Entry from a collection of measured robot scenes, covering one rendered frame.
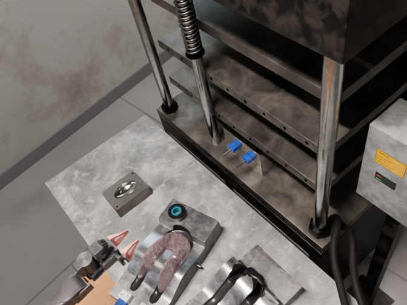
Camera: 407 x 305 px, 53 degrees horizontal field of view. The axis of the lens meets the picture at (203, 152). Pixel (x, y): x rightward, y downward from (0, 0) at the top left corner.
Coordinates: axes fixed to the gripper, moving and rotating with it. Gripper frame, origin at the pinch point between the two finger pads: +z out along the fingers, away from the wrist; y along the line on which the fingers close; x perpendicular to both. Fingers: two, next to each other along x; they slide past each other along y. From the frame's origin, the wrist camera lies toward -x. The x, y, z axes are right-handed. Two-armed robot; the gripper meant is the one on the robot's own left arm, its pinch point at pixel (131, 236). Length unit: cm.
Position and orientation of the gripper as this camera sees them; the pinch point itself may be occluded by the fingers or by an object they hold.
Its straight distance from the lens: 157.8
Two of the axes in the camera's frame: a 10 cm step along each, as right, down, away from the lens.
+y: -7.1, -4.6, 5.3
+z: 6.9, -6.2, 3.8
